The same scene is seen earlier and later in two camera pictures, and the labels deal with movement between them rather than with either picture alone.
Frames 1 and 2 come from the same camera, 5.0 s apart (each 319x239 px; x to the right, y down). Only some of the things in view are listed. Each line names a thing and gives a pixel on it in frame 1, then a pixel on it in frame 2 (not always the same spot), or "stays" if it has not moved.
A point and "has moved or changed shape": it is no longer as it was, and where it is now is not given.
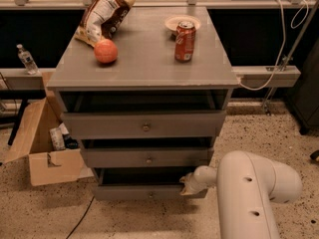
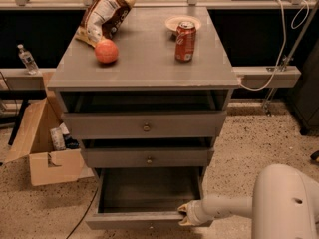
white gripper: [196, 182] to [195, 213]
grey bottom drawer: [140, 183] has moved or changed shape
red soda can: [184, 41] stays
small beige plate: [172, 22] stays
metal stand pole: [291, 49] stays
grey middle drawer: [146, 157] stays
